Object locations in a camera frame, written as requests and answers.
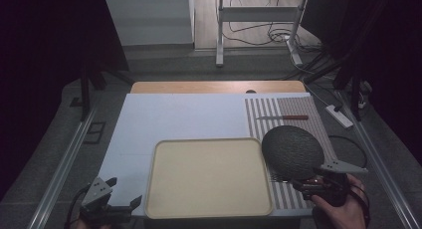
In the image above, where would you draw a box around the red handled knife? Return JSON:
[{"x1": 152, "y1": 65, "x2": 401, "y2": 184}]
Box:
[{"x1": 256, "y1": 114, "x2": 310, "y2": 121}]

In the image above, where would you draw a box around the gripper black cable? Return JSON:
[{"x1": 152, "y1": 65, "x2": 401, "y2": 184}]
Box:
[
  {"x1": 346, "y1": 183, "x2": 372, "y2": 229},
  {"x1": 65, "y1": 185, "x2": 92, "y2": 229}
]

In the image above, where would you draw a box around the tangle of floor cables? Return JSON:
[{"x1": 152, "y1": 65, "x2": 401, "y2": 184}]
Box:
[{"x1": 222, "y1": 0, "x2": 324, "y2": 54}]

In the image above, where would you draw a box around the black looped cable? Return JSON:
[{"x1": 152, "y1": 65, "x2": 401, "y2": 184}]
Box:
[{"x1": 327, "y1": 134, "x2": 368, "y2": 169}]

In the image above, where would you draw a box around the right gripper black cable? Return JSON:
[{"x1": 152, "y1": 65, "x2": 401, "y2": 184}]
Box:
[{"x1": 346, "y1": 183, "x2": 372, "y2": 229}]

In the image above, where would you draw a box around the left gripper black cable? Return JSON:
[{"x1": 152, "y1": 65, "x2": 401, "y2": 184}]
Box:
[{"x1": 65, "y1": 185, "x2": 92, "y2": 229}]

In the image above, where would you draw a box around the white table cover sheet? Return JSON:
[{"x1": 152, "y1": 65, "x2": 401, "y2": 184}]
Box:
[{"x1": 98, "y1": 92, "x2": 317, "y2": 218}]

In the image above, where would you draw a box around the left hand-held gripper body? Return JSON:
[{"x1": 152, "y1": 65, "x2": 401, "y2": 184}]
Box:
[{"x1": 79, "y1": 176, "x2": 134, "y2": 225}]

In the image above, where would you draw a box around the person's left hand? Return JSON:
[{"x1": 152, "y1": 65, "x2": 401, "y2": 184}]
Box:
[{"x1": 75, "y1": 219, "x2": 112, "y2": 229}]

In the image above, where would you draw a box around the white power strip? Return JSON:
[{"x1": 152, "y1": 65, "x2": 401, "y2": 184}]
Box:
[{"x1": 324, "y1": 104, "x2": 354, "y2": 129}]

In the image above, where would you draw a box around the beige rectangular tray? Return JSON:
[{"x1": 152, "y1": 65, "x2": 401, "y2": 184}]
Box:
[{"x1": 144, "y1": 137, "x2": 274, "y2": 220}]

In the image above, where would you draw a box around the striped placemat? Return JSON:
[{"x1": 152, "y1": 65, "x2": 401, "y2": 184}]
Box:
[{"x1": 244, "y1": 97, "x2": 338, "y2": 211}]

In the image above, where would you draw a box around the black stand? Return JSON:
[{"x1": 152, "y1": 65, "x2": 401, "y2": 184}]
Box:
[
  {"x1": 303, "y1": 46, "x2": 372, "y2": 122},
  {"x1": 69, "y1": 49, "x2": 136, "y2": 122}
]

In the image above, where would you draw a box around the wooden table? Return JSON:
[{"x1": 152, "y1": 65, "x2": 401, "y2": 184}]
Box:
[{"x1": 129, "y1": 80, "x2": 307, "y2": 95}]

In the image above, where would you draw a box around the person's right hand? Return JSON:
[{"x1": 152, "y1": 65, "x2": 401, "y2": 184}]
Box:
[{"x1": 311, "y1": 173, "x2": 369, "y2": 229}]

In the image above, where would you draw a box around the dark grey round plate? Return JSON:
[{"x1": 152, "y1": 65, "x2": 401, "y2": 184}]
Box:
[{"x1": 261, "y1": 124, "x2": 325, "y2": 181}]

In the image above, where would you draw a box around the aluminium frame rail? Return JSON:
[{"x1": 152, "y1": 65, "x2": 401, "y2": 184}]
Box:
[
  {"x1": 333, "y1": 89, "x2": 418, "y2": 229},
  {"x1": 27, "y1": 107, "x2": 98, "y2": 229}
]

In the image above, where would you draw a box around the dark square floor frame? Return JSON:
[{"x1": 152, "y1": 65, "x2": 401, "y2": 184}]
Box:
[{"x1": 83, "y1": 120, "x2": 107, "y2": 145}]

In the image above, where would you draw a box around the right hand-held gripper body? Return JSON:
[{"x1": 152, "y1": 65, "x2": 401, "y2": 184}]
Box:
[{"x1": 291, "y1": 158, "x2": 369, "y2": 208}]

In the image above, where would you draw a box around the white metal stand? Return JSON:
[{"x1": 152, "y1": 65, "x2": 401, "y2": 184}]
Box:
[{"x1": 215, "y1": 0, "x2": 311, "y2": 69}]

